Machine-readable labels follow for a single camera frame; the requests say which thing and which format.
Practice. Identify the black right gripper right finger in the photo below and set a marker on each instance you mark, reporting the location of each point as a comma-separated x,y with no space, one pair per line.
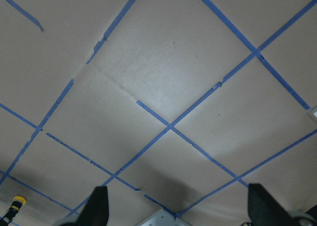
264,210

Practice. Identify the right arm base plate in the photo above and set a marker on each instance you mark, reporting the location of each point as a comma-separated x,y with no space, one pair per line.
160,218

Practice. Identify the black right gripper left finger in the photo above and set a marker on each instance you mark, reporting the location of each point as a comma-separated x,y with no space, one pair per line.
96,210

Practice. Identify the yellow push button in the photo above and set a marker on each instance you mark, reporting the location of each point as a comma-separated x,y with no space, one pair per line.
13,210

